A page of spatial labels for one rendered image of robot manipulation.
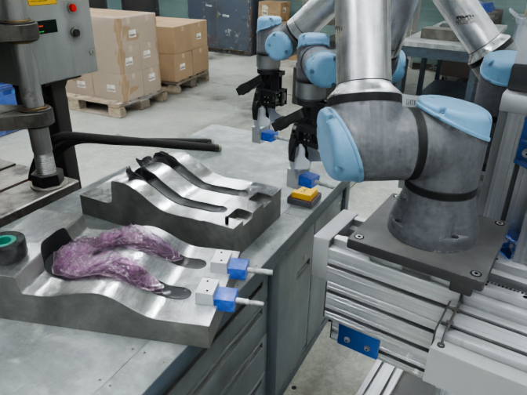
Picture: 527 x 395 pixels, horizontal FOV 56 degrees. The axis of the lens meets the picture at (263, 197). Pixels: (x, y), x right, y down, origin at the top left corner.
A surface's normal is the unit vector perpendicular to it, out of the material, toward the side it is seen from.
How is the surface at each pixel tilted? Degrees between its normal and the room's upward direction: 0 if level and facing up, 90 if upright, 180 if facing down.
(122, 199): 90
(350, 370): 0
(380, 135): 65
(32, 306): 90
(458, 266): 0
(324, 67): 90
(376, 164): 101
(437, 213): 72
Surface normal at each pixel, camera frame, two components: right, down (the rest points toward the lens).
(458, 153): 0.08, 0.40
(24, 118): 0.43, 0.41
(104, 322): -0.18, 0.44
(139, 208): -0.46, 0.39
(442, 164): 0.10, 0.63
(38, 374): 0.01, -0.90
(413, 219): -0.71, 0.00
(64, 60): 0.89, 0.21
